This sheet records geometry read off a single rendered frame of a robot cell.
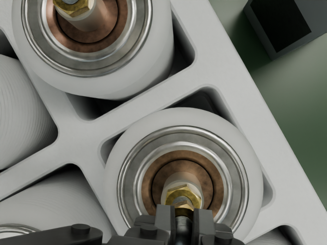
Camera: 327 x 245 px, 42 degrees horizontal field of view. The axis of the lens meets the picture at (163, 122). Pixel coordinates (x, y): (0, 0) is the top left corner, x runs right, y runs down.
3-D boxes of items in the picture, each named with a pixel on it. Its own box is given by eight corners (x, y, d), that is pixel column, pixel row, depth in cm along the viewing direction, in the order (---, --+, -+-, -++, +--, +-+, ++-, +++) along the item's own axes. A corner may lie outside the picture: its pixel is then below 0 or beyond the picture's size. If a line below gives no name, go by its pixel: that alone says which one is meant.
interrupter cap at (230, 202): (273, 174, 25) (276, 176, 24) (197, 278, 25) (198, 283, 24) (167, 98, 25) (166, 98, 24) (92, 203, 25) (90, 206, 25)
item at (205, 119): (250, 145, 42) (299, 171, 24) (193, 222, 43) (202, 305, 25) (171, 89, 43) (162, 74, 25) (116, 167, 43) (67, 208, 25)
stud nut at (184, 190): (156, 201, 21) (155, 205, 21) (179, 176, 21) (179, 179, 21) (185, 228, 21) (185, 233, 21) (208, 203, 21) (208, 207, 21)
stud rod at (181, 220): (169, 196, 23) (162, 238, 16) (181, 183, 23) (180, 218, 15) (182, 209, 23) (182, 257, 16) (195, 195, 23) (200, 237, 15)
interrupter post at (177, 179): (211, 184, 25) (215, 196, 22) (187, 218, 25) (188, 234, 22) (177, 160, 25) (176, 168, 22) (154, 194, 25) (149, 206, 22)
